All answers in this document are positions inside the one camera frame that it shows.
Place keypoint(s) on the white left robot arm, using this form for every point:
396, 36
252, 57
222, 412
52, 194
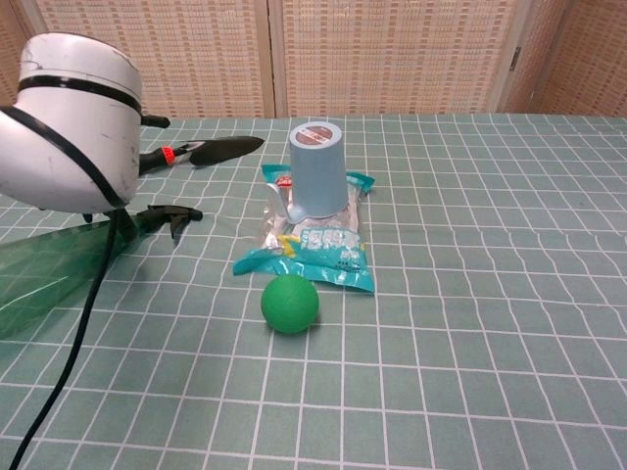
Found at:
73, 122

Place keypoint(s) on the black and silver left hand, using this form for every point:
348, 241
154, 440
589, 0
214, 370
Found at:
126, 225

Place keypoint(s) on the green checked tablecloth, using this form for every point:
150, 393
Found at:
465, 294

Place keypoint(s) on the green rubber ball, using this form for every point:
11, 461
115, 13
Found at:
290, 304

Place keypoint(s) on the metal screen hinge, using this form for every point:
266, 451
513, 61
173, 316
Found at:
514, 59

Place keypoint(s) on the light blue plastic cup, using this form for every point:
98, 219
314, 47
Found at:
316, 176

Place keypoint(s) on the green translucent bottle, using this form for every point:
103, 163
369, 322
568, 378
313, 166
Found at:
44, 274

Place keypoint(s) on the bamboo folding screen panel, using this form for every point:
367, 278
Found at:
392, 59
10, 59
578, 59
196, 59

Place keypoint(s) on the teal snack bag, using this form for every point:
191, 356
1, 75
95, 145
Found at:
323, 264

